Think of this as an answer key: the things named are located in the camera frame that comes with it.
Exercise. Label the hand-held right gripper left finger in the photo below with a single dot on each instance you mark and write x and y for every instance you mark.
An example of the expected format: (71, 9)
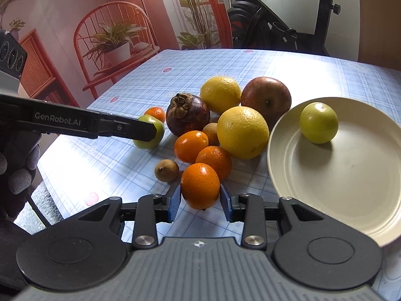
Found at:
(174, 203)

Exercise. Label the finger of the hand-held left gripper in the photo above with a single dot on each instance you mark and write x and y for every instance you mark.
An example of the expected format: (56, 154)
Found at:
(131, 129)

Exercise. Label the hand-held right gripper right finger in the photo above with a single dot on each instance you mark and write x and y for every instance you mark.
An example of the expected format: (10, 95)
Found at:
(226, 205)

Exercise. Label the green plum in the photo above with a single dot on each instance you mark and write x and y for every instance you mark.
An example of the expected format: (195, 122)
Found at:
(319, 123)
(146, 143)

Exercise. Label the orange tangerine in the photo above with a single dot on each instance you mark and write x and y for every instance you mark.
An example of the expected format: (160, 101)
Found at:
(200, 185)
(155, 113)
(216, 163)
(191, 145)

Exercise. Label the dark purple mangosteen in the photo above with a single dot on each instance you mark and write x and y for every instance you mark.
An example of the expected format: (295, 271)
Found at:
(188, 116)

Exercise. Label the hidden brown kiwi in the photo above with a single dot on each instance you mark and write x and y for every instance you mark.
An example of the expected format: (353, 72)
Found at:
(211, 133)

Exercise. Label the round yellow orange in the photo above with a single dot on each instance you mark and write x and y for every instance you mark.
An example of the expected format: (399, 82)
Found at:
(242, 131)

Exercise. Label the yellow lemon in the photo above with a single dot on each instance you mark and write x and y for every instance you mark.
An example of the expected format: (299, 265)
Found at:
(221, 94)

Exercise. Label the red apple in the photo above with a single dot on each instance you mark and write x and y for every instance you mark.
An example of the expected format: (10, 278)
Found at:
(266, 97)

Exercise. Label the cream plate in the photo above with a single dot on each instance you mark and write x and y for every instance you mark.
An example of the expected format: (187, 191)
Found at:
(344, 178)

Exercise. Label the person's left hand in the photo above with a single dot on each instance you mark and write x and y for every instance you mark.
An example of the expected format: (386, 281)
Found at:
(18, 169)

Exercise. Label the grey fluffy rug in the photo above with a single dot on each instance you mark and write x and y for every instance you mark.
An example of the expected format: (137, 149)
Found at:
(40, 199)

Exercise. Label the black table leg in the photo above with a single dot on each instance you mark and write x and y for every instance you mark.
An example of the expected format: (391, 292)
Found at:
(37, 210)

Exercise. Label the black exercise bike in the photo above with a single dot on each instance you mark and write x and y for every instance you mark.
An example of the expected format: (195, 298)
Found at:
(250, 12)

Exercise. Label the wall poster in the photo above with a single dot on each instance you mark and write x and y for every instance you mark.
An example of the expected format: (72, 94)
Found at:
(62, 6)

